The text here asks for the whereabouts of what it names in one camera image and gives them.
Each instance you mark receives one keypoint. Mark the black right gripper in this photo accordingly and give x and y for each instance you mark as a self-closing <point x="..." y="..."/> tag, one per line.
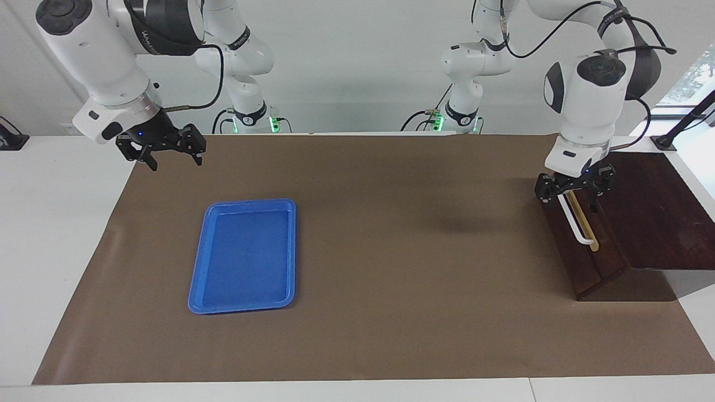
<point x="162" y="134"/>

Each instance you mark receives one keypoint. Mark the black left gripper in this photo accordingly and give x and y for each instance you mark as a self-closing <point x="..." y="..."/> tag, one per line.
<point x="575" y="182"/>

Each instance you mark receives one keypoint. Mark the dark wooden drawer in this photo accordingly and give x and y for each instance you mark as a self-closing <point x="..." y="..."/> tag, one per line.
<point x="581" y="262"/>

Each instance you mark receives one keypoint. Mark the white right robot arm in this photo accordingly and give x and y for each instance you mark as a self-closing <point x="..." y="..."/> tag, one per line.
<point x="95" y="61"/>

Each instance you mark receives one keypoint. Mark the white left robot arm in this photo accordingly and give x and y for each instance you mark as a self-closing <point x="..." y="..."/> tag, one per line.
<point x="589" y="106"/>

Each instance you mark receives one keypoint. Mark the dark wooden drawer cabinet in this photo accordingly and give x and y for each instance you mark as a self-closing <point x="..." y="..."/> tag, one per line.
<point x="659" y="212"/>

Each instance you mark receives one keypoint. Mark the blue plastic tray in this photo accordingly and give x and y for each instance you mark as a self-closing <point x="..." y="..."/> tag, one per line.
<point x="246" y="257"/>

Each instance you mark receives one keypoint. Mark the black angled stand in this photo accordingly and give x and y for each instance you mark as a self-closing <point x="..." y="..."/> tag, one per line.
<point x="684" y="124"/>

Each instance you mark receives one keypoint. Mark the black desk clamp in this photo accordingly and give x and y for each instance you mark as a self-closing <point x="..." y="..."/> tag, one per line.
<point x="10" y="138"/>

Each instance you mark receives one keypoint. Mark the brown table mat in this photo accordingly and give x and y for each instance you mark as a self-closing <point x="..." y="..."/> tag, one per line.
<point x="402" y="268"/>

